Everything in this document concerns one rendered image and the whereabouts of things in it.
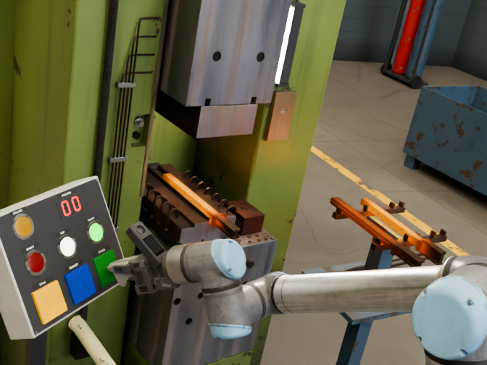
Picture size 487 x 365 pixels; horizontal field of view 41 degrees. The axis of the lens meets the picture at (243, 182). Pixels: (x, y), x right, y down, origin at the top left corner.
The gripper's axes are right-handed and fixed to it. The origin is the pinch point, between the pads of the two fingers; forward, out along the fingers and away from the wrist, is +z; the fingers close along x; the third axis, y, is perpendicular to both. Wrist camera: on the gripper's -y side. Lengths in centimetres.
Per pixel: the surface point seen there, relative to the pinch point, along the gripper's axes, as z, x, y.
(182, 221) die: 5.8, 39.3, 1.4
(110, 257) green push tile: 1.2, 1.8, -1.3
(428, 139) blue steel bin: 39, 433, 58
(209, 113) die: -15.6, 38.0, -28.2
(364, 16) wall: 197, 819, -72
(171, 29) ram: -13, 36, -53
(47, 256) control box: 1.6, -16.3, -8.8
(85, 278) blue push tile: 0.9, -8.3, 0.1
